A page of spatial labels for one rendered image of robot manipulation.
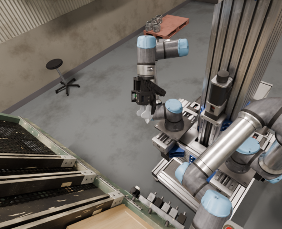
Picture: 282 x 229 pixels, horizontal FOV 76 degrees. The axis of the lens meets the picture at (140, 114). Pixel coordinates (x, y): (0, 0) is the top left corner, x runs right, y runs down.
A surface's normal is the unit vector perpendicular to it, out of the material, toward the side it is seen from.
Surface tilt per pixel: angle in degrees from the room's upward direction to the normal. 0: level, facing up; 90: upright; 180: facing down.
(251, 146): 7
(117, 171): 0
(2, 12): 90
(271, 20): 90
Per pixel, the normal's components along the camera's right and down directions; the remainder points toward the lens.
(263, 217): -0.15, -0.65
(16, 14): 0.71, 0.46
